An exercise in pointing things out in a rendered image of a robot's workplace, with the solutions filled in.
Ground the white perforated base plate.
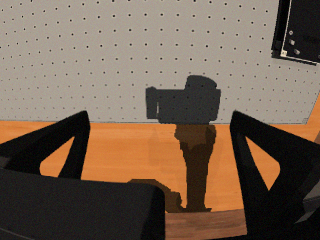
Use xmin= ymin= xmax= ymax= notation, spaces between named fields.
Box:
xmin=0 ymin=0 xmax=320 ymax=125

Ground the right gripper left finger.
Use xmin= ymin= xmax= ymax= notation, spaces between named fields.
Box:
xmin=0 ymin=111 xmax=91 ymax=179

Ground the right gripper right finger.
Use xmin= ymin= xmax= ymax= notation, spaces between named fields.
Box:
xmin=229 ymin=111 xmax=320 ymax=234

